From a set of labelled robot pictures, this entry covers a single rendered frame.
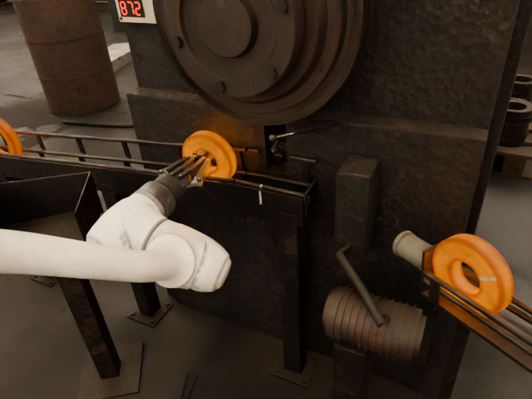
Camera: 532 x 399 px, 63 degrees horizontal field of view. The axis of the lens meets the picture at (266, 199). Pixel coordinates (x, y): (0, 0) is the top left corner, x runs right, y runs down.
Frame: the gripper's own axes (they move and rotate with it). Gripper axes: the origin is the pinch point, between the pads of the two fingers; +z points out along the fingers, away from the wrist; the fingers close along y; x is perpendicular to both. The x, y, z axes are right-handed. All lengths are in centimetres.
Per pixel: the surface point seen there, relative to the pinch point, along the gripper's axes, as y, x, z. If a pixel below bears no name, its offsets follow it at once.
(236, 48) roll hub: 19.0, 31.8, -10.8
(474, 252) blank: 66, 2, -18
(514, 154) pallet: 85, -69, 151
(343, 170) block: 37.9, 3.8, -2.6
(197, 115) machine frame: -6.5, 6.9, 7.1
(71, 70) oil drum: -223, -47, 145
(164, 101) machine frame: -17.2, 9.5, 7.3
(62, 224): -34.6, -15.0, -24.8
